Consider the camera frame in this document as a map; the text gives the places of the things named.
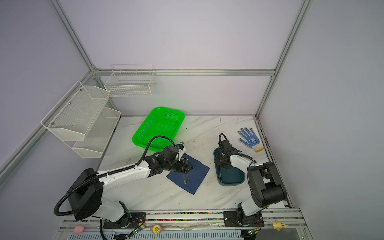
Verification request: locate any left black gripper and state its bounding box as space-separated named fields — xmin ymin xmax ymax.
xmin=164 ymin=159 xmax=194 ymax=173

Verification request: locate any silver metal fork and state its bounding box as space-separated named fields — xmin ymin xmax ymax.
xmin=182 ymin=164 xmax=190 ymax=185

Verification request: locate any dark blue paper napkin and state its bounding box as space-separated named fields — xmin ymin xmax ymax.
xmin=167 ymin=154 xmax=210 ymax=195

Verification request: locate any green plastic perforated basket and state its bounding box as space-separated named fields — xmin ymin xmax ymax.
xmin=132 ymin=107 xmax=185 ymax=148

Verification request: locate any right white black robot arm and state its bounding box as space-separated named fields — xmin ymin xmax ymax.
xmin=214 ymin=144 xmax=288 ymax=227

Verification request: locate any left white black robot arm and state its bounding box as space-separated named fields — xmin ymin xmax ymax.
xmin=54 ymin=152 xmax=194 ymax=228

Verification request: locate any blue white work glove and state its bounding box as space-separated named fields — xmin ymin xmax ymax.
xmin=238 ymin=128 xmax=265 ymax=153

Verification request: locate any dark teal plastic tray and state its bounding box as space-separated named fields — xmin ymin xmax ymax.
xmin=215 ymin=164 xmax=246 ymax=187

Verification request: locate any pink green round toy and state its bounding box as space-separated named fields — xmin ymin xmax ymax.
xmin=150 ymin=225 xmax=164 ymax=234

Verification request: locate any yellow toy figure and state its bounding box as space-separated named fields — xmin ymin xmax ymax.
xmin=273 ymin=220 xmax=288 ymax=231

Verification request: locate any white mesh two-tier shelf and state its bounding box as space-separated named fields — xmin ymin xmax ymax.
xmin=41 ymin=81 xmax=121 ymax=159

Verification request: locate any pink toy figure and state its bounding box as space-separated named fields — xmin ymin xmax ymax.
xmin=73 ymin=226 xmax=85 ymax=234

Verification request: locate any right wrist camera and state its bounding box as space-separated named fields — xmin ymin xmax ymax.
xmin=218 ymin=133 xmax=233 ymax=151

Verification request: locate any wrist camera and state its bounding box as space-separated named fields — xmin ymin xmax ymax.
xmin=218 ymin=133 xmax=233 ymax=151
xmin=162 ymin=144 xmax=186 ymax=162

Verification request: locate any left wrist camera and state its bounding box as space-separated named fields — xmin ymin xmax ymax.
xmin=162 ymin=144 xmax=186 ymax=162

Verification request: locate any aluminium front rail frame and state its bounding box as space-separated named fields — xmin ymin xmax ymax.
xmin=55 ymin=208 xmax=313 ymax=240

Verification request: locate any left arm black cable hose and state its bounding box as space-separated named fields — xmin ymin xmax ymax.
xmin=53 ymin=135 xmax=178 ymax=240

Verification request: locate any white wire wall basket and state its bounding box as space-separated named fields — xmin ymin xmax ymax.
xmin=105 ymin=65 xmax=157 ymax=97

